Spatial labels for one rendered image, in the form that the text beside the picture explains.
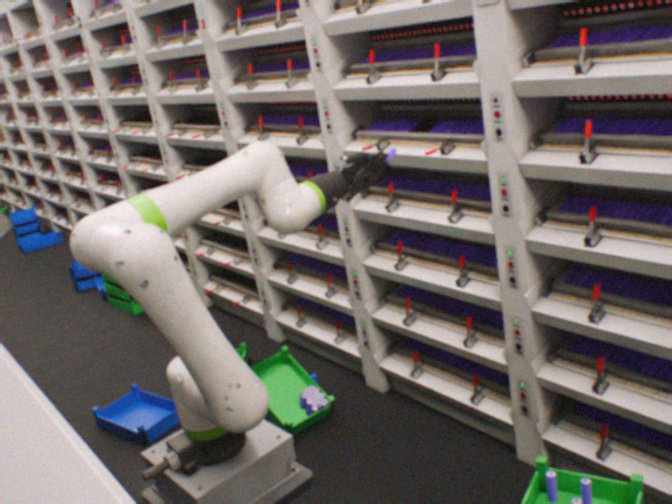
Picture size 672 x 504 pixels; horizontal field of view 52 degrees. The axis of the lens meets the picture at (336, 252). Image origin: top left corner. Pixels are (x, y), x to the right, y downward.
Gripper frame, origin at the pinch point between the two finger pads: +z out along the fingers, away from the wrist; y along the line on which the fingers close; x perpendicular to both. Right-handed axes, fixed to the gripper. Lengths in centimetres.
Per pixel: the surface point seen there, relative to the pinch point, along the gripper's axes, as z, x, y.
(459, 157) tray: 11.8, 18.7, -2.3
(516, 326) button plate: 5, 44, 38
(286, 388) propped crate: -11, -32, 96
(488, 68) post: 11.4, 24.9, -27.7
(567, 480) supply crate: -37, 78, 34
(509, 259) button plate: 6.5, 39.0, 19.0
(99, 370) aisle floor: -33, -131, 130
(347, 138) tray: 22.7, -29.4, 8.9
